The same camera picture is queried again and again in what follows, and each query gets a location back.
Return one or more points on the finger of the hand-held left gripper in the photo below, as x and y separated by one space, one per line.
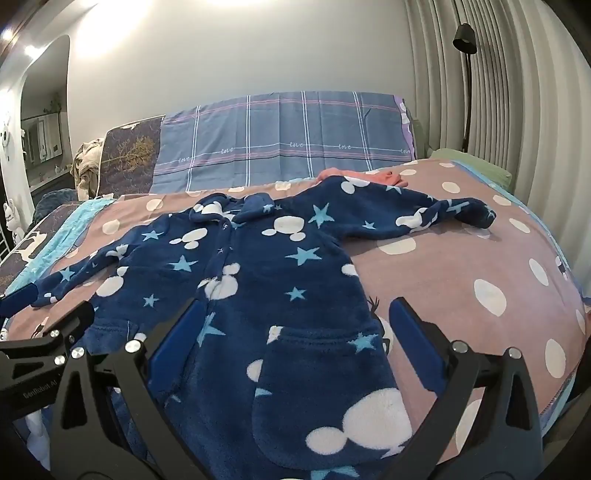
69 325
18 297

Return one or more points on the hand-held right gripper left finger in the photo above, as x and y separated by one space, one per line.
180 337

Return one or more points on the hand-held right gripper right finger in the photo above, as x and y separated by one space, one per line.
411 337

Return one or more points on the navy star print fleece onesie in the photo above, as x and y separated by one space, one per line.
286 258

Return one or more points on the beige clothes pile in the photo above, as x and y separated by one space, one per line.
87 166

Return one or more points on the dark deer print blanket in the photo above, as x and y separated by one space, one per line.
23 258

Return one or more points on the pink polka dot blanket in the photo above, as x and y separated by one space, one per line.
438 277

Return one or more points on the white plush toy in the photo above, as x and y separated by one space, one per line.
11 219

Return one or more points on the light blue blanket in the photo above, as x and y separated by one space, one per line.
69 221

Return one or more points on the dark blue fuzzy blanket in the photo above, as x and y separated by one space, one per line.
51 203

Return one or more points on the salmon folded cloth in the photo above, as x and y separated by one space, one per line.
388 177

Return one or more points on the dark floral pillow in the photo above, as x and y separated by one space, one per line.
124 157

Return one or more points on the arched doorway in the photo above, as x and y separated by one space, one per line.
44 115

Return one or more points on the green pillow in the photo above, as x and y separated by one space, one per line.
461 159

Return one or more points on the blue plaid pillow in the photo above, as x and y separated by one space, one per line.
286 129

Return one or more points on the grey pleated curtain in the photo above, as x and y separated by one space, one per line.
531 115

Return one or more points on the black floor lamp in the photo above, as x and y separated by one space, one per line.
464 41

